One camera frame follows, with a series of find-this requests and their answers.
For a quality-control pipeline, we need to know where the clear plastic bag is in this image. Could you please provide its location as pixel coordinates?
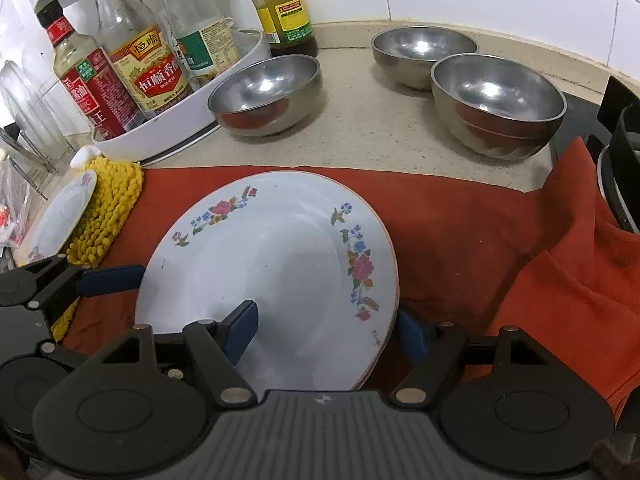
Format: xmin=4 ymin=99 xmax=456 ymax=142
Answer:
xmin=0 ymin=152 xmax=37 ymax=253

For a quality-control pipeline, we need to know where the yellow cap vinegar bottle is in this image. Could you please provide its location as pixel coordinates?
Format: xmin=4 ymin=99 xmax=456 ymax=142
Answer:
xmin=81 ymin=0 xmax=194 ymax=116

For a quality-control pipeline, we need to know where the red label oil bottle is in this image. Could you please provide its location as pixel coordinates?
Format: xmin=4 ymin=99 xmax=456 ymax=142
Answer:
xmin=37 ymin=0 xmax=147 ymax=142

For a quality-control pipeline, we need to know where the white two-tier condiment rack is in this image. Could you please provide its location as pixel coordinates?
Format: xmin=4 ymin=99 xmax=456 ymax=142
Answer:
xmin=25 ymin=0 xmax=272 ymax=164

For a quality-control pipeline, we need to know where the yellow chenille cloth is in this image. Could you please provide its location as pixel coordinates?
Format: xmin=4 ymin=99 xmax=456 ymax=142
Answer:
xmin=50 ymin=145 xmax=146 ymax=342

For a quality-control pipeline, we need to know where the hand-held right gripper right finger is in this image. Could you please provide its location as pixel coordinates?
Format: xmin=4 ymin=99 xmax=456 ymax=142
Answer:
xmin=390 ymin=309 xmax=548 ymax=408

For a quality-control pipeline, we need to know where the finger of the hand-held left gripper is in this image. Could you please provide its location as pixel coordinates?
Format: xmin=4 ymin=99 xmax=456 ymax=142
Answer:
xmin=0 ymin=255 xmax=146 ymax=311
xmin=31 ymin=340 xmax=101 ymax=363

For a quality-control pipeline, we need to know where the stainless steel bowl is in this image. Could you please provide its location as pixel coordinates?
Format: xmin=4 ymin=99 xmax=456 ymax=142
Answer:
xmin=207 ymin=55 xmax=323 ymax=139
xmin=431 ymin=53 xmax=567 ymax=162
xmin=371 ymin=26 xmax=480 ymax=92

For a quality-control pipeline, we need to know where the purple label clear bottle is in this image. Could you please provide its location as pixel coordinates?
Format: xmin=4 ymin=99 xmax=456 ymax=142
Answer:
xmin=150 ymin=0 xmax=242 ymax=89

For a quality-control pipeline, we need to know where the green yellow label sauce bottle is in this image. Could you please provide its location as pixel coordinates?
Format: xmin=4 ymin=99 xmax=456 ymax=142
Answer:
xmin=243 ymin=0 xmax=320 ymax=59

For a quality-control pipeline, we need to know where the clear glass jar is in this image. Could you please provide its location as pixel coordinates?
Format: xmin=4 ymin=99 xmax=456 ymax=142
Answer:
xmin=0 ymin=60 xmax=67 ymax=173

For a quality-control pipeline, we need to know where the red cloth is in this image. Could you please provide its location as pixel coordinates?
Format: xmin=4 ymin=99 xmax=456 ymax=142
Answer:
xmin=62 ymin=137 xmax=640 ymax=413

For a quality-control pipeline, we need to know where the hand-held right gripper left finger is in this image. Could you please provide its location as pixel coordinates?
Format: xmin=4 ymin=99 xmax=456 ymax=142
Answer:
xmin=100 ymin=300 xmax=259 ymax=406

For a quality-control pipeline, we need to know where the large floral white plate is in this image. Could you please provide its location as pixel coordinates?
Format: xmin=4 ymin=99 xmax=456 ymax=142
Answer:
xmin=350 ymin=305 xmax=401 ymax=392
xmin=135 ymin=171 xmax=400 ymax=392

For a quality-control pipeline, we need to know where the small floral white plate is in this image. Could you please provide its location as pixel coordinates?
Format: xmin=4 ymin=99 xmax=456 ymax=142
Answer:
xmin=19 ymin=170 xmax=98 ymax=262

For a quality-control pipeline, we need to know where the black tray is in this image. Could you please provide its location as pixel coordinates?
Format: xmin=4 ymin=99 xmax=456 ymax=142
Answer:
xmin=564 ymin=75 xmax=640 ymax=241

